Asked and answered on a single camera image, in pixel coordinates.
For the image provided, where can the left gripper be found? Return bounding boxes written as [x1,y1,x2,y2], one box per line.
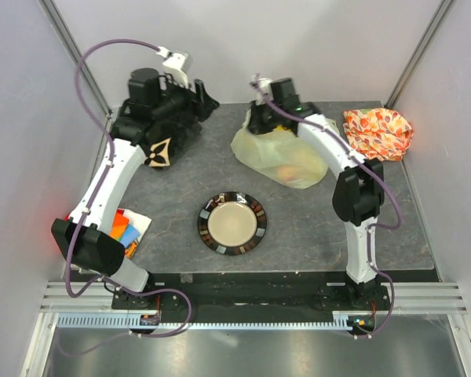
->
[152,72,220,123]

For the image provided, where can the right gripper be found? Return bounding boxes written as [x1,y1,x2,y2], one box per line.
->
[244,98,281,137]

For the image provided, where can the pale green plastic bag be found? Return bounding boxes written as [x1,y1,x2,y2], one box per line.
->
[231,112,329,189]

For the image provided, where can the black rimmed ceramic plate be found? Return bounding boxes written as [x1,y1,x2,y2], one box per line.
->
[197,191,268,256]

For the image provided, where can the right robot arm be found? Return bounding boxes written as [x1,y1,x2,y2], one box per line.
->
[247,76,386,309]

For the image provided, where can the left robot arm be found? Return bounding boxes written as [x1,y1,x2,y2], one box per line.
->
[51,68,220,309]

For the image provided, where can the yellow fake banana bunch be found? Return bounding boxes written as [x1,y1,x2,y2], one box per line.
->
[272,125,294,134]

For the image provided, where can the orange fake fruit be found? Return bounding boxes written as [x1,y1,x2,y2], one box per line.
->
[276,165,302,185]

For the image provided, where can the black floral patterned cloth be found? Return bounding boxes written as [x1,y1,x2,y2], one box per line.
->
[142,117,202,170]

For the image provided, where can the orange floral cloth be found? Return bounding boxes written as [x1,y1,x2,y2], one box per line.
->
[343,108,414,161]

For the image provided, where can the rainbow striped cloth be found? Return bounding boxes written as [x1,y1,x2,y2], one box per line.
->
[51,206,152,269]

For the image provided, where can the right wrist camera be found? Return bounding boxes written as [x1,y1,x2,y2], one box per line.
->
[256,78,273,105]

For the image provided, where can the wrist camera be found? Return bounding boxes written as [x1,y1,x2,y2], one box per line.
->
[256,78,273,105]
[157,46,192,88]

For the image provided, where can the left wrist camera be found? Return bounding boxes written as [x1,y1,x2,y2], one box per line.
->
[157,46,192,88]

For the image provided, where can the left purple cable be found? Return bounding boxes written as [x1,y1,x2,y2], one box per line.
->
[57,38,193,357]

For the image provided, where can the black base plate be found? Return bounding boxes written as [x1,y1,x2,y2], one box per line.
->
[111,270,393,313]

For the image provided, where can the grey slotted cable duct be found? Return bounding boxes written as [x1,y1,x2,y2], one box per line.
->
[57,313,371,331]

